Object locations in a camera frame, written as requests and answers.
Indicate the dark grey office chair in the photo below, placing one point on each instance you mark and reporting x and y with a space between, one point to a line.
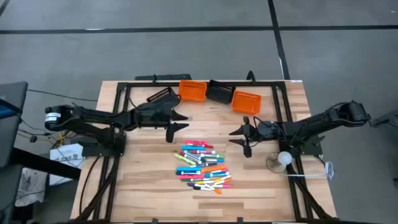
12 130

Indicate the black clamp hook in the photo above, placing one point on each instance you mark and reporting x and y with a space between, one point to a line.
248 77

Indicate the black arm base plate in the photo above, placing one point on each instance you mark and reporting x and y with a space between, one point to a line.
315 151
90 151

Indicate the orange cap white marker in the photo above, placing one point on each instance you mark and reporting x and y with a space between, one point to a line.
228 180
218 191

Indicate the purple fine whiteboard marker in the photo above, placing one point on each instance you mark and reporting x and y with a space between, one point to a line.
210 164

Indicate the blue cap white marker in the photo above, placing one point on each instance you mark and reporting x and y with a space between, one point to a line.
217 160

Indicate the orange highlighter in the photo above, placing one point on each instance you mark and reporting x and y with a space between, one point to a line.
214 169

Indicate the black metal table frame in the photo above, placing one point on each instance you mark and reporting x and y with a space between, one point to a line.
140 84

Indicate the white crumpled cloth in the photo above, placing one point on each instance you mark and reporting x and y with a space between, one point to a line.
31 186

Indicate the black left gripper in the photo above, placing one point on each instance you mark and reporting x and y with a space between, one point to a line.
154 116

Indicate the red thick whiteboard marker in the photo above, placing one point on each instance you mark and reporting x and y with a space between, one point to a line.
183 153

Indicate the black cap white marker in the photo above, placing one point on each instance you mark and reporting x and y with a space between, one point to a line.
196 188

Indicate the black power strip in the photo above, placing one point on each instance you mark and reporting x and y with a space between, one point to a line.
164 77

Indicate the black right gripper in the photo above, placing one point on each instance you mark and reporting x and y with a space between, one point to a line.
265 130

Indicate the yellow-green highlighter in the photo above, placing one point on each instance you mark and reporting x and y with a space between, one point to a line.
183 158

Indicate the white bulb brass base lamp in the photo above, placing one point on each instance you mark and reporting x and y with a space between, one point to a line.
284 158

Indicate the purple cap white marker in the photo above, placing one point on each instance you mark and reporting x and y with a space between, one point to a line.
190 184

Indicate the grey stand leg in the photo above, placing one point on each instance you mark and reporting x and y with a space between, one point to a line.
385 119

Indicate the pink thick whiteboard marker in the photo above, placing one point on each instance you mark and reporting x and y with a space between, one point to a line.
205 152

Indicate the black beam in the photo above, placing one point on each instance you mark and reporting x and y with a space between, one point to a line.
46 163

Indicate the orange slotted plastic basket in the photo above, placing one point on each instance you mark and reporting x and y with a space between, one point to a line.
247 102
191 90

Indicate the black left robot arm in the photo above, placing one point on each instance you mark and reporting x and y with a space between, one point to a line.
93 116

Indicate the green cap white marker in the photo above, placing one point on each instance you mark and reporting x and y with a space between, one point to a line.
186 180

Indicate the white printed paper sheet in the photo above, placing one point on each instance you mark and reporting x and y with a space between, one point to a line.
65 155

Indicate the pink highlighter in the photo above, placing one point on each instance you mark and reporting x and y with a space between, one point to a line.
196 142
189 177

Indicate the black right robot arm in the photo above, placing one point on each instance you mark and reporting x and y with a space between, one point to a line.
320 119

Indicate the black slotted plastic basket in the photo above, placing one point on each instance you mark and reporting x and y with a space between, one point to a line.
220 91
161 95

